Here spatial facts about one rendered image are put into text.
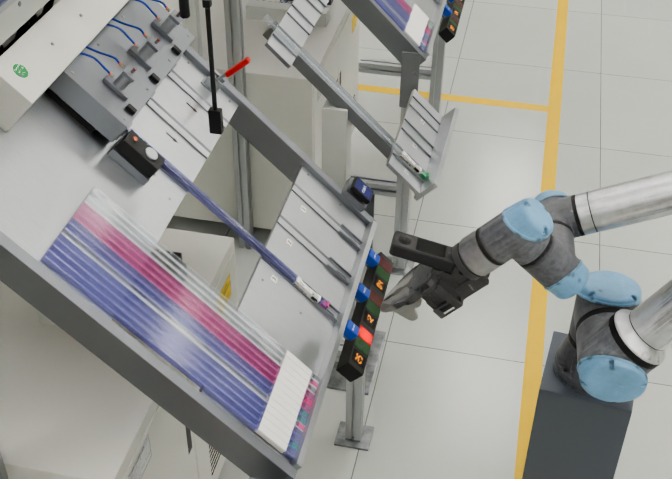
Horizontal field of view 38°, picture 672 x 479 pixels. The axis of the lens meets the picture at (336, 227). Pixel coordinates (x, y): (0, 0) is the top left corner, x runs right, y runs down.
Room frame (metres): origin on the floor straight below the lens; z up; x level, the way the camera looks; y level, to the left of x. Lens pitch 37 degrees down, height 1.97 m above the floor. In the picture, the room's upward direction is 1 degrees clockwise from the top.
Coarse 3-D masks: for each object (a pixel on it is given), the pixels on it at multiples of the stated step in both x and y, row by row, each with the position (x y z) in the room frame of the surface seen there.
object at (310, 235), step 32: (288, 192) 1.60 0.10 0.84; (320, 192) 1.65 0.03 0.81; (288, 224) 1.50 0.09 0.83; (320, 224) 1.56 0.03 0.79; (352, 224) 1.63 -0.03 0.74; (288, 256) 1.43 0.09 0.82; (320, 256) 1.48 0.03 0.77; (352, 256) 1.54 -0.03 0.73; (256, 288) 1.31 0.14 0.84; (288, 288) 1.36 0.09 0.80; (320, 288) 1.41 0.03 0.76; (256, 320) 1.24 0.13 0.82; (288, 320) 1.29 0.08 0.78; (320, 320) 1.34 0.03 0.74; (320, 352) 1.27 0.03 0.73
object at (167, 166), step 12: (168, 168) 1.42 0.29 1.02; (180, 180) 1.42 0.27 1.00; (192, 192) 1.41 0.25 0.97; (204, 204) 1.41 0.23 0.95; (216, 204) 1.41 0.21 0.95; (228, 216) 1.41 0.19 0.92; (240, 228) 1.40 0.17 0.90; (252, 240) 1.39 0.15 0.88; (264, 252) 1.39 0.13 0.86; (276, 264) 1.38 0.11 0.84; (288, 276) 1.38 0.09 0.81; (324, 300) 1.37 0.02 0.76
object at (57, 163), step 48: (48, 96) 1.40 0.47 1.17; (192, 96) 1.64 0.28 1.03; (0, 144) 1.25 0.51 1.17; (48, 144) 1.31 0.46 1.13; (96, 144) 1.37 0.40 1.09; (192, 144) 1.52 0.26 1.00; (0, 192) 1.17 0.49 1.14; (48, 192) 1.22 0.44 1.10; (144, 192) 1.35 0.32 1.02; (48, 240) 1.14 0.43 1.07
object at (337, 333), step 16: (368, 224) 1.65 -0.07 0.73; (368, 240) 1.59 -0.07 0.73; (352, 272) 1.50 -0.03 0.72; (352, 288) 1.43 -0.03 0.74; (336, 336) 1.30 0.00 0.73; (336, 352) 1.26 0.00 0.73; (320, 368) 1.23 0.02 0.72; (320, 384) 1.18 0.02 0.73; (320, 400) 1.15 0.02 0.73; (304, 432) 1.08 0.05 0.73; (304, 448) 1.04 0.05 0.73
